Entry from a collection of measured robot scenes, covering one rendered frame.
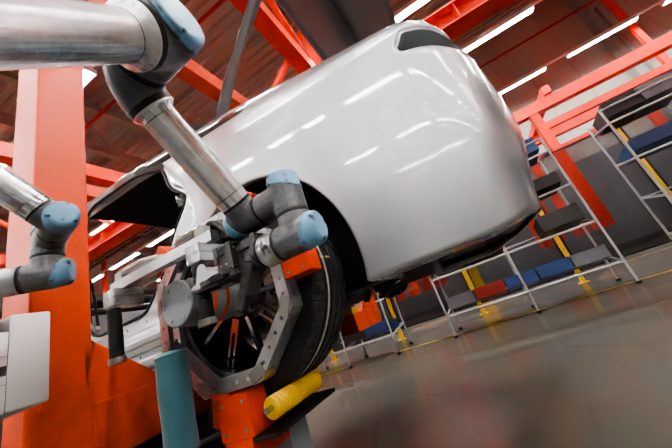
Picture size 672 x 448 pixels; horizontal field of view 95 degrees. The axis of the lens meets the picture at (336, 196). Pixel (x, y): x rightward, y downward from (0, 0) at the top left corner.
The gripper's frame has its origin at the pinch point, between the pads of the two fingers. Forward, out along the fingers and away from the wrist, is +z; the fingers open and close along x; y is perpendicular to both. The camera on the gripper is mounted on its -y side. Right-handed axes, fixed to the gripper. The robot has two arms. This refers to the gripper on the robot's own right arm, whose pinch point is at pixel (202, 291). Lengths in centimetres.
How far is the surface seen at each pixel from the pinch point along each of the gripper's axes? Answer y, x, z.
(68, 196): 54, 0, 56
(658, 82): 106, -382, -321
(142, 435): -29, -20, 56
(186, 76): 178, -78, 64
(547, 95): 239, -603, -310
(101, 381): -10, -9, 57
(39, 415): -14, 7, 55
